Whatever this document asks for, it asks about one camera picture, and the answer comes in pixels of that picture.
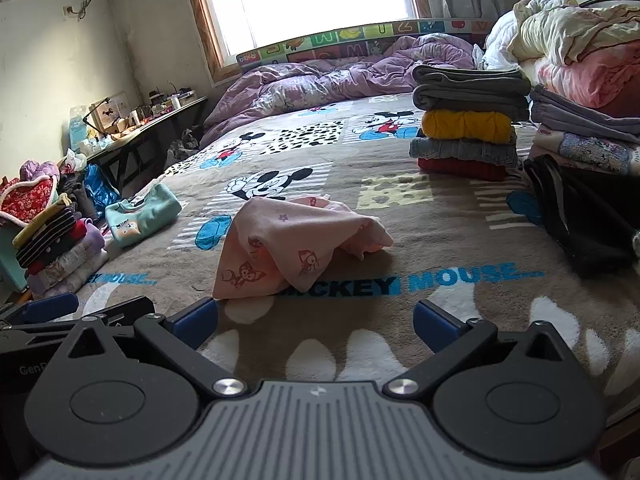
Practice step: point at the cartoon printed blanket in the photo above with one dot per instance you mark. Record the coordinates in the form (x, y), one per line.
(400, 240)

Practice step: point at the teal printed garment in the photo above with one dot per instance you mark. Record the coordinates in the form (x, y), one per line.
(142, 212)

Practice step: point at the purple cloth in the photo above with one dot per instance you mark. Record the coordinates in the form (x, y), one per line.
(40, 169)

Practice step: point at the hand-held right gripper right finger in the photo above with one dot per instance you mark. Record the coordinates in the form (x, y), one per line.
(434, 325)

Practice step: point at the wooden framed window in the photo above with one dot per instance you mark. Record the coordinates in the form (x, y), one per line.
(300, 5)

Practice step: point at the purple quilt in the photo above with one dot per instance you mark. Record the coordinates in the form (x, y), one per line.
(320, 80)

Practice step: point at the red quilted cloth basket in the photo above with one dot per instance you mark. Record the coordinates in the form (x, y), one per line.
(30, 200)

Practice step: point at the black garment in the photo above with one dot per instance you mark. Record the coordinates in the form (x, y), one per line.
(575, 210)

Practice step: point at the stack of folded clothes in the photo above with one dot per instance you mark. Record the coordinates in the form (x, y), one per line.
(55, 250)

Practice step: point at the red folded garment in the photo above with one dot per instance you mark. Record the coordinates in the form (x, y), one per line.
(462, 170)

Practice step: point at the dark grey folded garment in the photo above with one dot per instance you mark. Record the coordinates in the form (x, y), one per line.
(470, 75)

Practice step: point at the dark clothes heap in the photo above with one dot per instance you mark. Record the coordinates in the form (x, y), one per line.
(184, 144)

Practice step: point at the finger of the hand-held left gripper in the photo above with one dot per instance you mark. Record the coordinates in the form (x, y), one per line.
(50, 306)
(125, 311)

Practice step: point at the teal box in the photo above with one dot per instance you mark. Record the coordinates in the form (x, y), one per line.
(11, 270)

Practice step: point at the wall socket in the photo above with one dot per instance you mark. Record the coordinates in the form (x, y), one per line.
(69, 10)

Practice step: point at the framed board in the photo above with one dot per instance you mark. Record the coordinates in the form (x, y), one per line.
(112, 110)

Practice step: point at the light blue pack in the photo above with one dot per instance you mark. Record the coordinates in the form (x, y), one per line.
(79, 127)

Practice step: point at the yellow folded sweater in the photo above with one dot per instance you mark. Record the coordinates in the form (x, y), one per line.
(467, 125)

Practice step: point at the cream quilt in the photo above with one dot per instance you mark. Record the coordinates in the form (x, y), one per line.
(575, 27)

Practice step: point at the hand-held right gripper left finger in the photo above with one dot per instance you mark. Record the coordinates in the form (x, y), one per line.
(196, 319)

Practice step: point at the pink quilt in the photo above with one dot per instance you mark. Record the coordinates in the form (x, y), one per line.
(590, 77)

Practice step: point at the white quilt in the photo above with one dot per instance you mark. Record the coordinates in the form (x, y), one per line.
(500, 42)

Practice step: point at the dark desk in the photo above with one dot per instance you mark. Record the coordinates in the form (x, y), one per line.
(145, 125)

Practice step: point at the blue plastic bag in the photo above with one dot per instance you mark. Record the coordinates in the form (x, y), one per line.
(100, 185)

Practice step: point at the pink printed garment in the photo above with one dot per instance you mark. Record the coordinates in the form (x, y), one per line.
(295, 242)

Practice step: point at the floral printed folded garment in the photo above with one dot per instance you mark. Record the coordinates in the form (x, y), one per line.
(585, 152)

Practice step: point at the colourful alphabet foam mat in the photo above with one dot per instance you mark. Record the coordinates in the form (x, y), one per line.
(350, 40)

